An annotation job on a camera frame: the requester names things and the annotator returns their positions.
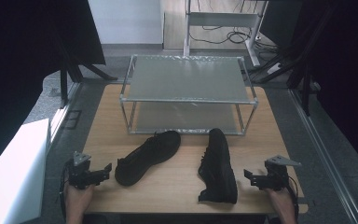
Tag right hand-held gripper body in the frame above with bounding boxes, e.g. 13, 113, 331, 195
255, 154, 302, 191

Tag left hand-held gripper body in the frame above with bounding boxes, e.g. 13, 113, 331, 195
65, 150, 104, 190

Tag black sneaker shoe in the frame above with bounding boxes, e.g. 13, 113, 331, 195
114, 130, 182, 188
197, 127, 239, 205

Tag grey metal shoe rack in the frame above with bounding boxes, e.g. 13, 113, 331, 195
118, 54, 259, 137

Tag person's right hand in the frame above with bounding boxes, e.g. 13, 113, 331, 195
265, 186, 295, 209

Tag person's left hand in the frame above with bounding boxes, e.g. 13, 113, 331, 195
63, 182, 95, 209

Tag white box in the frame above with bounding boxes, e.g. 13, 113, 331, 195
0, 118, 52, 224

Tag black stand legs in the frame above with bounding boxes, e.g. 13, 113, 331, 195
247, 6, 335, 117
58, 36, 119, 108

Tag black curtain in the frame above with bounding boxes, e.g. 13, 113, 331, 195
0, 0, 107, 180
292, 0, 358, 176

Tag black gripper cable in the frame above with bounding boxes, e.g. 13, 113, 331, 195
286, 175, 300, 222
59, 161, 73, 220

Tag metal floor rail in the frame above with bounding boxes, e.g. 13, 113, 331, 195
288, 88, 358, 224
48, 81, 82, 143

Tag black floor socket frame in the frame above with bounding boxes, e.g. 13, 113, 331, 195
62, 108, 83, 131

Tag black floor cables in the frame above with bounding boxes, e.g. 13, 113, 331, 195
188, 24, 282, 54

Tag white metal desk frame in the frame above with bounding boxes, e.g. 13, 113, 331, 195
183, 0, 270, 68

